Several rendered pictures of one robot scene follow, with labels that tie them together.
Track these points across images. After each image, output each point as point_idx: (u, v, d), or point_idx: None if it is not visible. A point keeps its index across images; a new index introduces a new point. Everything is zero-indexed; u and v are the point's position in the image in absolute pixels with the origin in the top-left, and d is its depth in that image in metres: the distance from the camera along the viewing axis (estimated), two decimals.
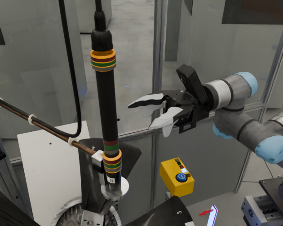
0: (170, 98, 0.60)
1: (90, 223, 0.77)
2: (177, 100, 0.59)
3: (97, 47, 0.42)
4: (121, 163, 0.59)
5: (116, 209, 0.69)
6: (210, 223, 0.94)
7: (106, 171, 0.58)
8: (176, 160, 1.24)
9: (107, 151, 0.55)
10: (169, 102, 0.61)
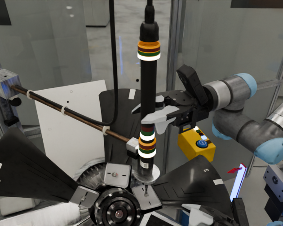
0: (170, 99, 0.60)
1: (115, 175, 0.72)
2: (177, 100, 0.59)
3: (146, 38, 0.46)
4: (155, 149, 0.63)
5: (147, 193, 0.73)
6: (237, 184, 0.89)
7: (141, 156, 0.63)
8: (195, 128, 1.19)
9: (144, 136, 0.59)
10: (169, 102, 0.61)
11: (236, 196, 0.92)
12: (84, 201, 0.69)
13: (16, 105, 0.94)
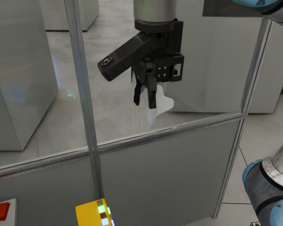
0: (138, 77, 0.52)
1: None
2: (139, 77, 0.50)
3: None
4: None
5: None
6: None
7: None
8: (99, 204, 0.84)
9: None
10: None
11: None
12: None
13: None
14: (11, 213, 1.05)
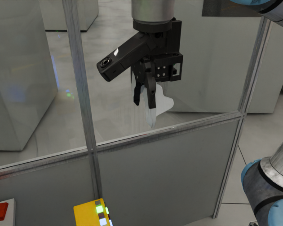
0: (137, 77, 0.52)
1: None
2: (138, 77, 0.50)
3: None
4: None
5: None
6: None
7: None
8: (97, 204, 0.84)
9: None
10: None
11: None
12: None
13: None
14: (9, 213, 1.05)
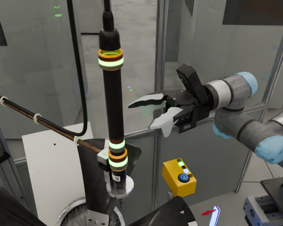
0: (170, 98, 0.60)
1: None
2: (177, 100, 0.59)
3: (105, 46, 0.42)
4: (126, 162, 0.59)
5: (122, 206, 0.70)
6: (213, 223, 0.95)
7: (112, 168, 0.59)
8: (179, 161, 1.25)
9: (113, 149, 0.56)
10: (169, 102, 0.61)
11: None
12: (95, 223, 0.79)
13: None
14: None
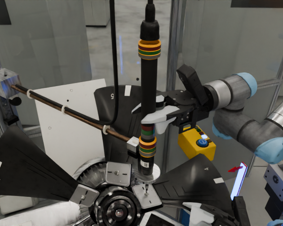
0: (170, 98, 0.60)
1: (144, 194, 0.73)
2: (177, 100, 0.59)
3: (146, 36, 0.46)
4: (156, 149, 0.63)
5: (145, 193, 0.73)
6: (238, 184, 0.89)
7: (142, 155, 0.62)
8: (196, 127, 1.18)
9: (144, 136, 0.59)
10: (169, 102, 0.61)
11: (236, 195, 0.91)
12: (115, 175, 0.72)
13: (16, 104, 0.93)
14: None
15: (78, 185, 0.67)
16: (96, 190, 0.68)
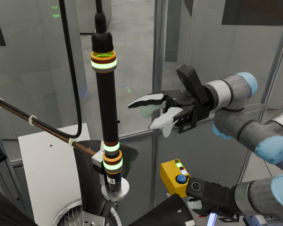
0: (170, 98, 0.60)
1: None
2: (177, 100, 0.59)
3: (97, 48, 0.42)
4: (121, 164, 0.59)
5: (116, 209, 0.69)
6: (210, 225, 0.94)
7: (106, 171, 0.59)
8: (176, 162, 1.24)
9: (107, 152, 0.55)
10: (169, 102, 0.61)
11: None
12: None
13: None
14: None
15: None
16: None
